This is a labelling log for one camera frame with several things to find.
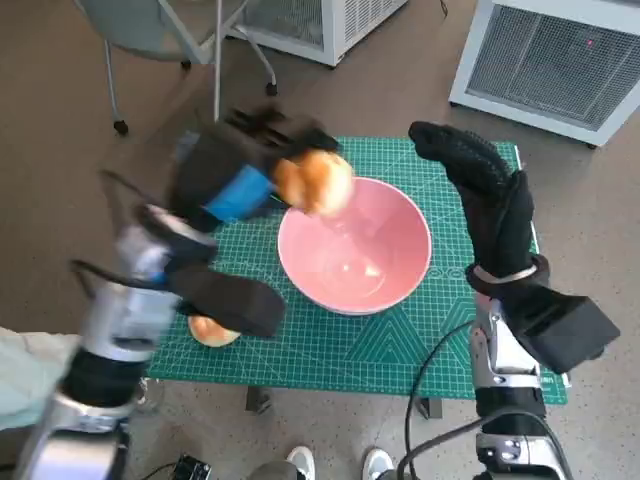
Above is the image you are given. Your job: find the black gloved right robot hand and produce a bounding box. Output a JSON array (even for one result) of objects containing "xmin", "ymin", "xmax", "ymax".
[{"xmin": 408, "ymin": 121, "xmax": 536, "ymax": 285}]

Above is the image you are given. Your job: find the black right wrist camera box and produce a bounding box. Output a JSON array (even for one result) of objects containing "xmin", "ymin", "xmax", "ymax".
[{"xmin": 514, "ymin": 294, "xmax": 621, "ymax": 375}]

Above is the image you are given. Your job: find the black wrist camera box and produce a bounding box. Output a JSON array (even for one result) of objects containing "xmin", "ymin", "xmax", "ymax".
[
  {"xmin": 164, "ymin": 263, "xmax": 287, "ymax": 339},
  {"xmin": 514, "ymin": 294, "xmax": 621, "ymax": 375}
]

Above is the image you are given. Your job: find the grey wheeled chair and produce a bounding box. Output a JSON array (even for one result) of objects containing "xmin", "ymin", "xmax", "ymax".
[{"xmin": 74, "ymin": 0, "xmax": 279, "ymax": 136}]

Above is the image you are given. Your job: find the green cutting mat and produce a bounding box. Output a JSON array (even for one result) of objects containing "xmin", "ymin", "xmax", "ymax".
[{"xmin": 144, "ymin": 135, "xmax": 571, "ymax": 405}]

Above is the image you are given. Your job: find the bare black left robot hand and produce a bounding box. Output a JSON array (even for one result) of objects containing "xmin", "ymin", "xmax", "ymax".
[{"xmin": 167, "ymin": 104, "xmax": 342, "ymax": 232}]

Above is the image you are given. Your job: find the white metal pole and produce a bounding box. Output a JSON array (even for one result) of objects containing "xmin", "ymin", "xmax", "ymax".
[{"xmin": 214, "ymin": 0, "xmax": 229, "ymax": 121}]

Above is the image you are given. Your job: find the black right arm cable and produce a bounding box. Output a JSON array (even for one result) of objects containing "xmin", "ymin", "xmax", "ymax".
[{"xmin": 397, "ymin": 322, "xmax": 484, "ymax": 480}]

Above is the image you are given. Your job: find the tan toy bread roll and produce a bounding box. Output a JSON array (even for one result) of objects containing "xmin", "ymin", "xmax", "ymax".
[
  {"xmin": 188, "ymin": 313, "xmax": 241, "ymax": 346},
  {"xmin": 273, "ymin": 151, "xmax": 354, "ymax": 217}
]

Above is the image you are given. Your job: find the pink bowl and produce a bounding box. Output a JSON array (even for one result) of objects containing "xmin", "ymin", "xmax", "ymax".
[{"xmin": 277, "ymin": 176, "xmax": 433, "ymax": 316}]

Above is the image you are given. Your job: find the white shoe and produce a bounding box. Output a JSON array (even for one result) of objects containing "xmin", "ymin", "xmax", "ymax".
[
  {"xmin": 287, "ymin": 446, "xmax": 316, "ymax": 480},
  {"xmin": 362, "ymin": 447, "xmax": 394, "ymax": 480}
]

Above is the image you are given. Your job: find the person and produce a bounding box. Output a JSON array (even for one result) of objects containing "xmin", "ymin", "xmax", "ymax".
[{"xmin": 0, "ymin": 327, "xmax": 84, "ymax": 416}]

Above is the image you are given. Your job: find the black electronic box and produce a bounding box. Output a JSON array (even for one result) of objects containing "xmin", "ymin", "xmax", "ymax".
[{"xmin": 172, "ymin": 454, "xmax": 212, "ymax": 480}]

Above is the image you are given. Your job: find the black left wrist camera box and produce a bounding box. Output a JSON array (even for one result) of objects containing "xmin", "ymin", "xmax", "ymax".
[{"xmin": 164, "ymin": 263, "xmax": 287, "ymax": 339}]

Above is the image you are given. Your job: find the large white mesh cabinet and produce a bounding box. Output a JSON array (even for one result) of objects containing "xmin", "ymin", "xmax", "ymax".
[{"xmin": 448, "ymin": 0, "xmax": 640, "ymax": 149}]

